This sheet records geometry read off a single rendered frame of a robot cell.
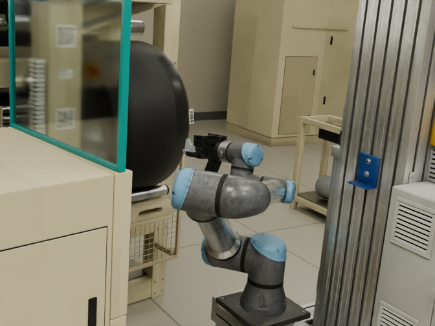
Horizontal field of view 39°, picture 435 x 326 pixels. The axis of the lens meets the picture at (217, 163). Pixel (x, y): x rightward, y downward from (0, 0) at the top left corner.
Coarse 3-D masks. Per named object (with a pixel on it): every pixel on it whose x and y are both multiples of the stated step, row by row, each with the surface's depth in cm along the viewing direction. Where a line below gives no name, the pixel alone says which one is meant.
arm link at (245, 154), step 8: (232, 144) 201; (240, 144) 199; (248, 144) 197; (256, 144) 197; (232, 152) 199; (240, 152) 197; (248, 152) 195; (256, 152) 196; (232, 160) 199; (240, 160) 197; (248, 160) 195; (256, 160) 197; (248, 168) 197
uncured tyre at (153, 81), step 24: (144, 48) 232; (144, 72) 221; (168, 72) 228; (144, 96) 217; (168, 96) 224; (144, 120) 216; (168, 120) 223; (144, 144) 219; (168, 144) 226; (144, 168) 225; (168, 168) 235
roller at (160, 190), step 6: (156, 186) 247; (162, 186) 249; (132, 192) 239; (138, 192) 240; (144, 192) 242; (150, 192) 244; (156, 192) 246; (162, 192) 248; (168, 192) 250; (132, 198) 238; (138, 198) 240; (144, 198) 243
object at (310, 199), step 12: (300, 120) 503; (312, 120) 492; (324, 120) 515; (336, 120) 511; (300, 132) 504; (324, 132) 491; (336, 132) 470; (300, 144) 506; (324, 144) 525; (300, 156) 510; (324, 156) 526; (300, 168) 513; (324, 168) 529; (324, 180) 501; (312, 192) 527; (324, 192) 500; (312, 204) 500; (324, 204) 496
